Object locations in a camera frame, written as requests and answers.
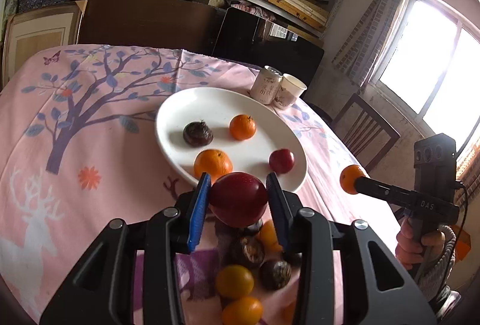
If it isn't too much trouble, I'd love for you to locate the small orange mandarin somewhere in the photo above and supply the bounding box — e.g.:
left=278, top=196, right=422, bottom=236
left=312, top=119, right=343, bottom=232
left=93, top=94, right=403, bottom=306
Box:
left=339, top=165, right=366, bottom=195

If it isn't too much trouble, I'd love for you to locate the large dark red plum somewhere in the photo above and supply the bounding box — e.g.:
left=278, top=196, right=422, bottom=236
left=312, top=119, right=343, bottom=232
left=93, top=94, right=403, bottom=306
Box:
left=209, top=172, right=269, bottom=228

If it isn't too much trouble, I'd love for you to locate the small orange kumquat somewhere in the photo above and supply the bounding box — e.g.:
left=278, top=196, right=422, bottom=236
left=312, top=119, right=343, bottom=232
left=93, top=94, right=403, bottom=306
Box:
left=229, top=115, right=256, bottom=140

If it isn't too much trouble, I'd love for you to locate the yellow orange fruit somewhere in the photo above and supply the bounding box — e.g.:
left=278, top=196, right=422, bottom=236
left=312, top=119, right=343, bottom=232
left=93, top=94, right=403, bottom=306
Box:
left=215, top=265, right=255, bottom=300
left=221, top=296, right=264, bottom=325

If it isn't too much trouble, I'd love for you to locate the person's right hand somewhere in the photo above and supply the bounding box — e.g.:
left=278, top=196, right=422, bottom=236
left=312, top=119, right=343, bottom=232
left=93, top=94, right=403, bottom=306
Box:
left=395, top=218, right=446, bottom=271

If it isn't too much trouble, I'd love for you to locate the dark wooden chair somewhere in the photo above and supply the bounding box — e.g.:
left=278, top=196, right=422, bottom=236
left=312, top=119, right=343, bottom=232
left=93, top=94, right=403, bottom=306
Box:
left=331, top=93, right=400, bottom=172

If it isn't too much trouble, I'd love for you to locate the small red plum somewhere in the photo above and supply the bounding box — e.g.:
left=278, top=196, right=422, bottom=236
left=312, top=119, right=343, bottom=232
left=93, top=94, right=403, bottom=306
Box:
left=268, top=149, right=295, bottom=175

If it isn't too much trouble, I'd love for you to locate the dark water chestnut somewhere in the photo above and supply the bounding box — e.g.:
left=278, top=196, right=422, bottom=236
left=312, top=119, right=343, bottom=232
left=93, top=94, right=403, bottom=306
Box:
left=258, top=259, right=292, bottom=291

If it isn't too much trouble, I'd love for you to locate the white paper cup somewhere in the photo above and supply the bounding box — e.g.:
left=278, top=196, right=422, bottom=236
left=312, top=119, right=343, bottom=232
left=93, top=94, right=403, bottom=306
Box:
left=272, top=74, right=308, bottom=110

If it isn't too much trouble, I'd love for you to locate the white beverage can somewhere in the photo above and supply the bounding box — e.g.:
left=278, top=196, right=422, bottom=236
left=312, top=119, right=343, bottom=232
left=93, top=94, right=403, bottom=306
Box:
left=250, top=66, right=283, bottom=105

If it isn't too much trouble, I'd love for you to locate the window with curtain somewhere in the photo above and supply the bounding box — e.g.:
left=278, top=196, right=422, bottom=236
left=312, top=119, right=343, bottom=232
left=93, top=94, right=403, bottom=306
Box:
left=332, top=0, right=479, bottom=174

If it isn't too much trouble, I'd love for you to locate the pink printed tablecloth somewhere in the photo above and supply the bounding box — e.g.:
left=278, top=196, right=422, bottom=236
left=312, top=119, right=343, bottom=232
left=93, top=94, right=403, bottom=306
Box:
left=1, top=45, right=400, bottom=324

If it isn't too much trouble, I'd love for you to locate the large orange mandarin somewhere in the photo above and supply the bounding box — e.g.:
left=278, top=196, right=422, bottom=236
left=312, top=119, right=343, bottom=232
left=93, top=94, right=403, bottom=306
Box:
left=193, top=149, right=233, bottom=184

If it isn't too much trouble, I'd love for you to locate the white oval plate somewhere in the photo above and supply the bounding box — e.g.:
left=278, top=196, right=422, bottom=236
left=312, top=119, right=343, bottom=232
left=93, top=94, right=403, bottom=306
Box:
left=155, top=87, right=308, bottom=192

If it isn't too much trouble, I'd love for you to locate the dark chestnut on plate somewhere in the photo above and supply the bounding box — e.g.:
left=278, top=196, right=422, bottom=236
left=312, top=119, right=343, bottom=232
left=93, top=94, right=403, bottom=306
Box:
left=182, top=120, right=213, bottom=147

